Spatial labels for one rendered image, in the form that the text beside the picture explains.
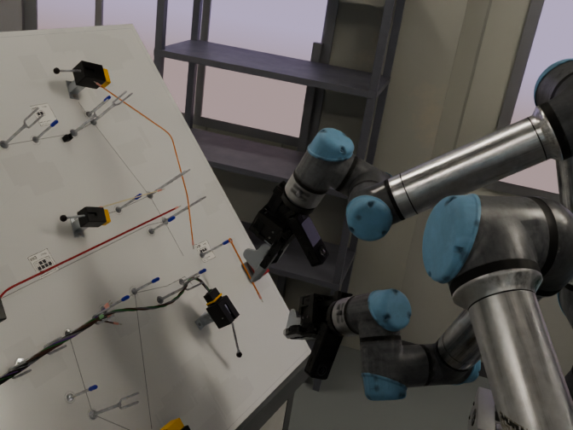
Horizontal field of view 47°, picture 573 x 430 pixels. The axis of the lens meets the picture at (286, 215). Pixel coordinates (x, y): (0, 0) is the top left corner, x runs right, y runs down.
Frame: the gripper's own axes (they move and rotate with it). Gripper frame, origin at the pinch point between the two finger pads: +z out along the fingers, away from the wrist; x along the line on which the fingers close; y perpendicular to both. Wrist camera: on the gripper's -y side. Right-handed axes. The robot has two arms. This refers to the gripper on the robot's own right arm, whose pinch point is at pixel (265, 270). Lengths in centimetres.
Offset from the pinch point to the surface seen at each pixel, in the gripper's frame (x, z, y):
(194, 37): -149, 39, 107
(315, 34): -171, 13, 63
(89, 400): 36.1, 21.8, 9.9
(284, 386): -10.8, 34.7, -18.4
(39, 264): 28.1, 10.5, 34.1
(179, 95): -158, 74, 106
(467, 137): -181, 15, -19
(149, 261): 3.6, 15.7, 23.0
